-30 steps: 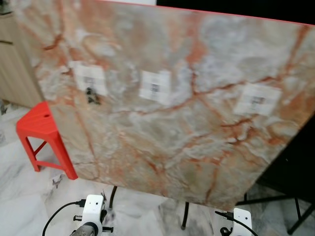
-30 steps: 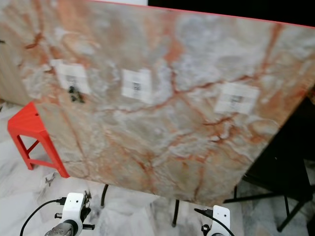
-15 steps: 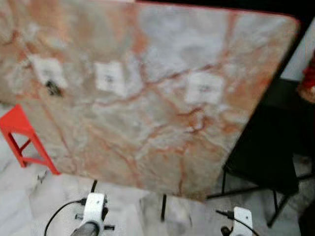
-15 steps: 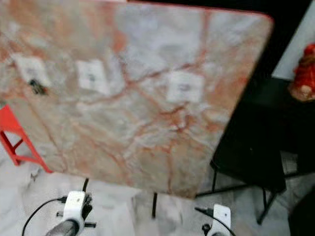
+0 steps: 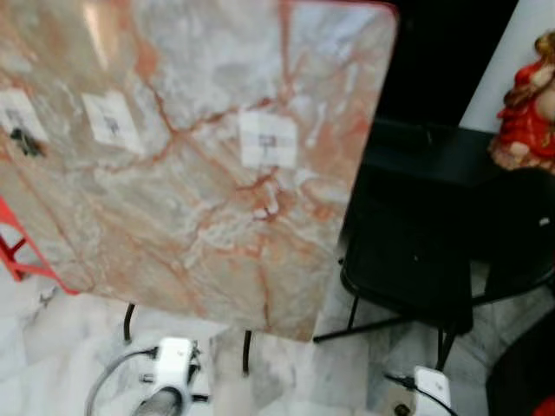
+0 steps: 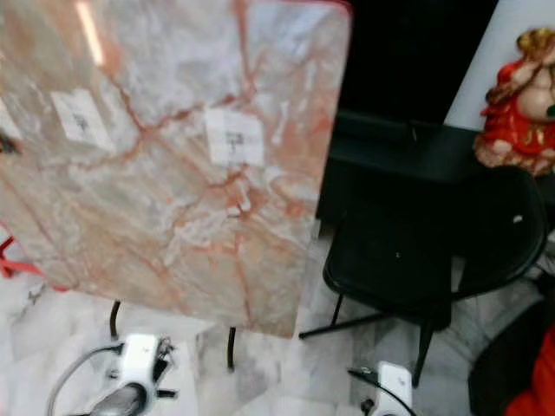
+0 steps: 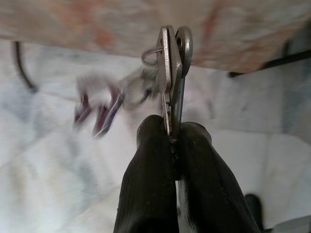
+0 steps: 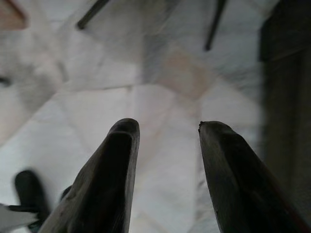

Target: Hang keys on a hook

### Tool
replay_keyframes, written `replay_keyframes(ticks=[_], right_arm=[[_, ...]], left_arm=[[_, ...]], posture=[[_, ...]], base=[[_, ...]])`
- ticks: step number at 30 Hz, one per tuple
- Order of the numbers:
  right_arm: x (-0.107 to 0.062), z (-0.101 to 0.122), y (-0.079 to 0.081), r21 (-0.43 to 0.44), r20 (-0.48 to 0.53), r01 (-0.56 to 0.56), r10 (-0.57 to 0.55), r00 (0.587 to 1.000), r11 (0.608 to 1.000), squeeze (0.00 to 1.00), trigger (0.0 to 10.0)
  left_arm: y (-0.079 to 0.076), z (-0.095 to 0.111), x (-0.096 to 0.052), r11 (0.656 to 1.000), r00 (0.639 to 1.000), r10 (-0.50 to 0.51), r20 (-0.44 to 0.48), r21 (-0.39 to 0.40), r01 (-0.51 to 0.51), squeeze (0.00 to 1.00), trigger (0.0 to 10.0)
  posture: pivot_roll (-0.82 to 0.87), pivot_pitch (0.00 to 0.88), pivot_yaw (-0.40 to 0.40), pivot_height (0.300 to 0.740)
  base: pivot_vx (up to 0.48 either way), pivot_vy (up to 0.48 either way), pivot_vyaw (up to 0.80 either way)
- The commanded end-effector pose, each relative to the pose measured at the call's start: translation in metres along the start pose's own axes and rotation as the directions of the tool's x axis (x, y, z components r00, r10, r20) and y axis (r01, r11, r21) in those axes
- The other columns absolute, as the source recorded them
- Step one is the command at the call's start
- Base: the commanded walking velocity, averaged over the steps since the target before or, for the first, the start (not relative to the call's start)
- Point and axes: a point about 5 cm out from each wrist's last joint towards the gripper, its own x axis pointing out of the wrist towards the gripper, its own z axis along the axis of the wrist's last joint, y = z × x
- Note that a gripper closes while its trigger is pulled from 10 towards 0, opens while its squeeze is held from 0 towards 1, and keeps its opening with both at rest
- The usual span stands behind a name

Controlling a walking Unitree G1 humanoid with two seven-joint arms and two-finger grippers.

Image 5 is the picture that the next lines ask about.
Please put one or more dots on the black metal table leg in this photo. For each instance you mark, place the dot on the black metal table leg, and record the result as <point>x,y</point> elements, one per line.
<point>246,351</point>
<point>128,322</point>

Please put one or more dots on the marble pattern folding table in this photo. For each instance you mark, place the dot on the marble pattern folding table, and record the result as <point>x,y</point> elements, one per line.
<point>191,217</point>

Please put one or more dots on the red plastic stool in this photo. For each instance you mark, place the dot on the red plastic stool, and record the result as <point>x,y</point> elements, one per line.
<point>13,256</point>

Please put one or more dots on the black folding chair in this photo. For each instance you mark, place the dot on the black folding chair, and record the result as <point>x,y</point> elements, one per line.
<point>408,260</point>

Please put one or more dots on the metal key bunch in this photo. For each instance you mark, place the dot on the metal key bunch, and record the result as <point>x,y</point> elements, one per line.
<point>26,144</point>

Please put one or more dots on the red robed figurine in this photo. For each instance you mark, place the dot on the red robed figurine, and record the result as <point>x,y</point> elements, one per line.
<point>525,113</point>

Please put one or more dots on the black low cabinet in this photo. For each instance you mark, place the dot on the black low cabinet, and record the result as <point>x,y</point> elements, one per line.
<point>434,147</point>

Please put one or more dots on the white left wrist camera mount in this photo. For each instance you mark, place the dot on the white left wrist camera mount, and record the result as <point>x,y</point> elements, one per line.
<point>172,362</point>

